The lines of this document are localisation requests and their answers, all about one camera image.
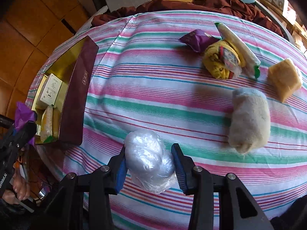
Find maroon gold gift box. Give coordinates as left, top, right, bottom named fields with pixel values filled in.
left=31, top=36, right=99, bottom=149

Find wooden wardrobe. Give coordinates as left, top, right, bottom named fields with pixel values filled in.
left=1, top=0, right=90, bottom=120

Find purple snack packet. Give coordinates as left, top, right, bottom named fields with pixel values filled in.
left=179, top=29, right=219, bottom=53
left=14, top=102, right=37, bottom=149

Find white fluffy towel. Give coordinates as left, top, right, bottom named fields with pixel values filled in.
left=228, top=87, right=271, bottom=154

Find wafer biscuit packet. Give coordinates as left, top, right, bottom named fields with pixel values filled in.
left=215, top=22, right=261, bottom=79

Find striped bed sheet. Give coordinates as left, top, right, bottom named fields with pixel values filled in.
left=26, top=10, right=306, bottom=218

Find maroon blanket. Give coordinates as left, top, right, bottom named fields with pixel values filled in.
left=91, top=0, right=284, bottom=36

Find clear plastic bag bundle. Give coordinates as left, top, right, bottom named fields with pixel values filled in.
left=124, top=129, right=177, bottom=194

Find yellow sponge block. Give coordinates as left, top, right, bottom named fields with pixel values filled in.
left=267, top=58, right=303, bottom=103

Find white small carton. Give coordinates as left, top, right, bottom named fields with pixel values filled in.
left=35, top=74, right=62, bottom=110

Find yellow snack bag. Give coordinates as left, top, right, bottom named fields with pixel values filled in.
left=202, top=40, right=246, bottom=80

